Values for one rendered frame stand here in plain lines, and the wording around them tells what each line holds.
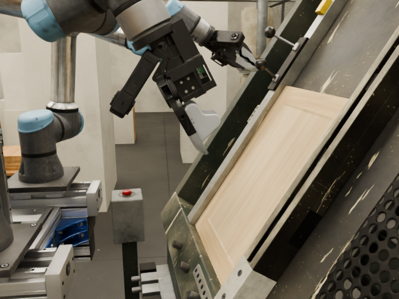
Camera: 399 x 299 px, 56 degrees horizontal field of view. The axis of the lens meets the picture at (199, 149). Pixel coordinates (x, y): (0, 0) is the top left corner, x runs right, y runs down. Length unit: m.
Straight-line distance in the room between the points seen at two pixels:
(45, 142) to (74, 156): 2.17
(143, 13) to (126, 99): 0.13
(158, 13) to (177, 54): 0.07
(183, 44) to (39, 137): 0.87
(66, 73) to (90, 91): 1.96
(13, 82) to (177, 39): 4.87
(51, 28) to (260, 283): 0.64
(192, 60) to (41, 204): 0.97
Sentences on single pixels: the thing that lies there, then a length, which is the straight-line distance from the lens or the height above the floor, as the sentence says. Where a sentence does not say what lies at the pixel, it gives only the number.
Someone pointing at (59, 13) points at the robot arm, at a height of 1.53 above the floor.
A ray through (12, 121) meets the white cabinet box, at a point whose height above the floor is 0.58.
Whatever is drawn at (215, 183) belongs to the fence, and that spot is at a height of 1.04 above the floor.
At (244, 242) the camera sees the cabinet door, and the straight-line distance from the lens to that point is 1.01.
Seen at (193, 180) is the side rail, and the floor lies 0.97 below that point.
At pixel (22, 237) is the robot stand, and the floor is 1.04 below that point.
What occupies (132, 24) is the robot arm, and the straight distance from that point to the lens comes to 0.57.
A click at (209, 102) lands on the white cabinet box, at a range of 4.92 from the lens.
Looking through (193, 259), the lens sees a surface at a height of 0.88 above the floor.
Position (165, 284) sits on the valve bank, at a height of 0.74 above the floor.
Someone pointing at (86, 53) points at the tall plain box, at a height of 1.45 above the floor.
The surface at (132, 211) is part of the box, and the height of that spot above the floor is 0.88.
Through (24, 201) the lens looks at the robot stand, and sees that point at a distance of 1.44.
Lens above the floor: 1.48
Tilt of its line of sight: 15 degrees down
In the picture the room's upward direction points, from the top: straight up
